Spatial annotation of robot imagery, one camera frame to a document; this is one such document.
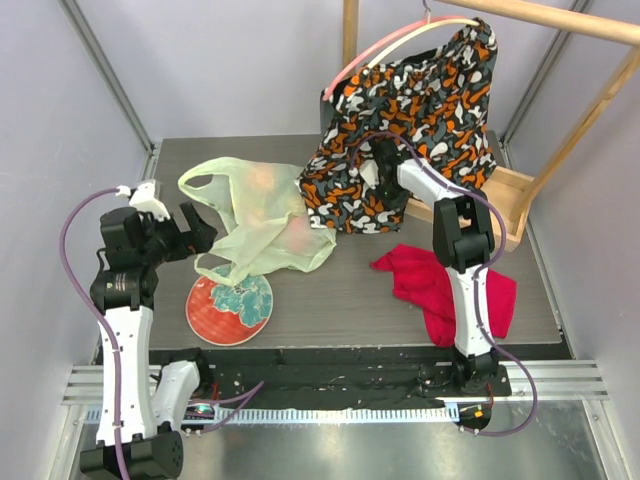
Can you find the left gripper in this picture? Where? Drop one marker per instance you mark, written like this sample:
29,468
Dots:
187,243

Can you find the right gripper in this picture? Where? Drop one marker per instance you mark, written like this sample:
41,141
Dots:
382,163

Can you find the pale green plastic bag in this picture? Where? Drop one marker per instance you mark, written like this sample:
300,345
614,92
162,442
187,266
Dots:
265,218

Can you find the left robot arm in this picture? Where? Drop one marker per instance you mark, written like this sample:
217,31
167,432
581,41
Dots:
138,435

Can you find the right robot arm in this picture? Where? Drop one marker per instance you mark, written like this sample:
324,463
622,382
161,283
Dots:
463,242

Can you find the orange patterned garment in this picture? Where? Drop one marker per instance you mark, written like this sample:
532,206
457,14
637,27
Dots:
436,101

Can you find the red and teal plate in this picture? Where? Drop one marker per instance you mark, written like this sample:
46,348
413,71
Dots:
229,316

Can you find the pink and white hanger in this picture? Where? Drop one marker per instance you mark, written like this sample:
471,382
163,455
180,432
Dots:
383,47

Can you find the red cloth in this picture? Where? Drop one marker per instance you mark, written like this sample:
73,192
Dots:
419,279

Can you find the wooden clothes rack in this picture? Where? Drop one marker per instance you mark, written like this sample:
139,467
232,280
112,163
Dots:
580,94

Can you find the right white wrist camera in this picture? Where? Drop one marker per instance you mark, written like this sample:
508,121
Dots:
367,173

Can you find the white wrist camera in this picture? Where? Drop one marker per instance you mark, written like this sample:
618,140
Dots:
367,173
145,198

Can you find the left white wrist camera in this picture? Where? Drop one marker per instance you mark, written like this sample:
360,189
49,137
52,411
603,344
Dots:
145,198

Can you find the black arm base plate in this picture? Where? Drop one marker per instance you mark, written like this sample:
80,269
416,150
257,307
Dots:
374,378

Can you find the white slotted cable duct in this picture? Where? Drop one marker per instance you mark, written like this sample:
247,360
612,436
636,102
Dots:
446,414

